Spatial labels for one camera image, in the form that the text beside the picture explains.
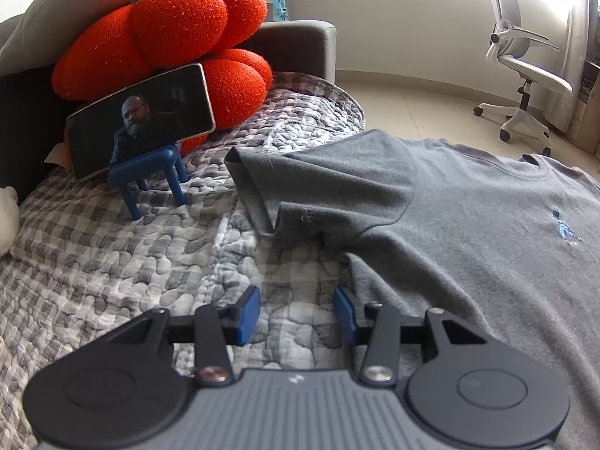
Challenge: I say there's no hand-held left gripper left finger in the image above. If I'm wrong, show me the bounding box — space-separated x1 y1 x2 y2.
109 286 261 387

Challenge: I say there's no blue phone stand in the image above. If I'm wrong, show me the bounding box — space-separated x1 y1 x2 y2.
108 141 189 221

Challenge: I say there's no white plush toy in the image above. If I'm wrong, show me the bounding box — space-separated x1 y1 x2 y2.
0 186 20 256

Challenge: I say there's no grey curtain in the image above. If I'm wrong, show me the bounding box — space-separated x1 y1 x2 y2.
553 0 600 144

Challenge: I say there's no orange knot cushion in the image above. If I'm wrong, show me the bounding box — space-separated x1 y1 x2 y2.
51 0 273 155

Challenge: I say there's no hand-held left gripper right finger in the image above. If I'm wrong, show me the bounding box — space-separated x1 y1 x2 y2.
334 286 491 387

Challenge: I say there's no grey pillow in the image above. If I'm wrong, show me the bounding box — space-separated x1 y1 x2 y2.
0 0 141 78

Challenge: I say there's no grey t-shirt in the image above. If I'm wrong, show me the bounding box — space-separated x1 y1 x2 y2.
224 128 600 450

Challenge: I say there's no white office chair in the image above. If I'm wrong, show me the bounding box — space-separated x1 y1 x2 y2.
472 0 575 156

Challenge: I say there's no grey checkered quilted blanket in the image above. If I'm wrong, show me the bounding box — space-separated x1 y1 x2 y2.
0 71 366 450

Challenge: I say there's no smartphone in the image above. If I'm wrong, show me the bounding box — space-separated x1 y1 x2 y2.
64 62 217 180

